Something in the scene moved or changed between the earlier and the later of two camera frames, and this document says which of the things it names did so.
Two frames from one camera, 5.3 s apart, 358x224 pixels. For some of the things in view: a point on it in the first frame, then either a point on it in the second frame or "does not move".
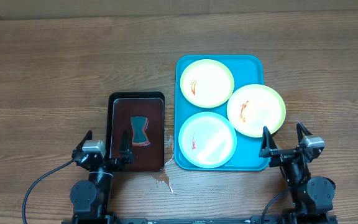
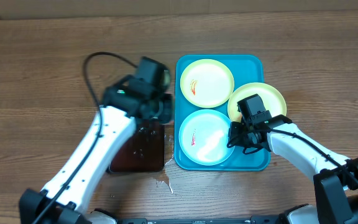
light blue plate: (207, 140) does not move
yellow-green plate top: (207, 83) does not move
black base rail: (274, 219) does not move
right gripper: (286, 153) to (239, 138)
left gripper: (125, 157) to (168, 114)
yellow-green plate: (252, 107) does not move
